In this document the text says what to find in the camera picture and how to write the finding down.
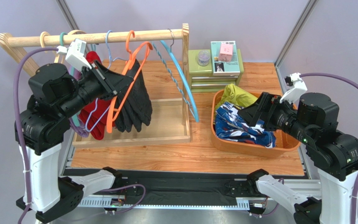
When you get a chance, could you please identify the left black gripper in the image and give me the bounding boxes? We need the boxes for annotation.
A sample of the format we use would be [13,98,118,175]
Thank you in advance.
[61,58,136,118]

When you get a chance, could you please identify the yellow-green trousers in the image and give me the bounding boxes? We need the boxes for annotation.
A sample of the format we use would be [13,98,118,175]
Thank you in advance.
[214,84,258,110]

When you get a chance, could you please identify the blue patterned trousers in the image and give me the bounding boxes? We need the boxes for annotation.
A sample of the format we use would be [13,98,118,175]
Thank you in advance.
[214,102,276,148]

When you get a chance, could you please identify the orange plastic hanger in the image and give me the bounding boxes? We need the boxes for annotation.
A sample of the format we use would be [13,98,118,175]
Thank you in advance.
[106,30,153,133]

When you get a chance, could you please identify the sky blue plastic hanger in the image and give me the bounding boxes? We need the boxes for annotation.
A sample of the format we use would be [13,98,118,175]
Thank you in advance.
[152,28,200,122]

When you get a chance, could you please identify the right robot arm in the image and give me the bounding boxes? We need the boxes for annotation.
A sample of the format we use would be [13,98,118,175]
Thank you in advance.
[238,92,358,224]

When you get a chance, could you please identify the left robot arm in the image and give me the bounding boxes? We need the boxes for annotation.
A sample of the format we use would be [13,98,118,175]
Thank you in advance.
[15,62,133,224]

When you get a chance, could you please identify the black trousers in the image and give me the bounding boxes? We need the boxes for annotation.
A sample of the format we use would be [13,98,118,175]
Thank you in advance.
[115,71,152,133]

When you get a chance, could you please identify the red trousers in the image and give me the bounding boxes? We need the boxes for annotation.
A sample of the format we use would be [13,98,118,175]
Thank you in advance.
[78,51,116,140]

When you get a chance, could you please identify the cream plastic hanger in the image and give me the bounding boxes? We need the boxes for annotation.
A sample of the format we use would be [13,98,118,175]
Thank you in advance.
[40,30,85,64]

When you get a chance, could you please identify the lavender trousers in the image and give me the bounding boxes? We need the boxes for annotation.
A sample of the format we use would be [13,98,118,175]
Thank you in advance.
[69,64,89,138]

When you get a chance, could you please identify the teal plastic hanger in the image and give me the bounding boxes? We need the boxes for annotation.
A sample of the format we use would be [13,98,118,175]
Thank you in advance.
[59,32,96,77]

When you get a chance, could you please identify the orange plastic basket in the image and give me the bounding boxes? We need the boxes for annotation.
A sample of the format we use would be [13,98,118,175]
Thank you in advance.
[210,90,301,158]

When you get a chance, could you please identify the teal booklet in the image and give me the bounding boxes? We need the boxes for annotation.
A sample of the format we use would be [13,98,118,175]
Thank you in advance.
[210,41,240,76]

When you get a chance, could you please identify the green drawer cabinet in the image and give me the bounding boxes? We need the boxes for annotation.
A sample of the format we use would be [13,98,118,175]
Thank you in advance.
[187,49,244,93]

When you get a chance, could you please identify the pink cube box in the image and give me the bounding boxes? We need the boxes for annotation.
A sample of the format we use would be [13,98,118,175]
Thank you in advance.
[218,42,233,62]

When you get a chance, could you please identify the wooden clothes rack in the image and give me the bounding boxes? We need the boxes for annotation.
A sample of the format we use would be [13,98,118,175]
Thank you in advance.
[0,23,192,149]

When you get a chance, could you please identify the small clear jar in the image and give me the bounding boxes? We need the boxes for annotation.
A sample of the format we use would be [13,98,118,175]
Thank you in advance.
[197,49,211,66]

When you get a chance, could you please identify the light blue wire hanger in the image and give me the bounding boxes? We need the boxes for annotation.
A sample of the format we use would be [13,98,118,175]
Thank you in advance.
[85,30,126,133]

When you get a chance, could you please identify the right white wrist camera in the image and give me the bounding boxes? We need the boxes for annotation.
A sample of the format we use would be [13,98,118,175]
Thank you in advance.
[280,73,308,104]

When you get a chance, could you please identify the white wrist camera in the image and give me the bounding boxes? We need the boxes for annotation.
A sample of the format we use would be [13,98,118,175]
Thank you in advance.
[57,38,92,71]
[280,73,308,104]

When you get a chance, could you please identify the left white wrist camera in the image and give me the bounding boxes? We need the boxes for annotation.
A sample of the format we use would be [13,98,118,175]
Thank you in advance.
[57,38,92,71]

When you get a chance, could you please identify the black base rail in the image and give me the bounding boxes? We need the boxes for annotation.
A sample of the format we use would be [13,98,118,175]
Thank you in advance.
[62,168,279,210]

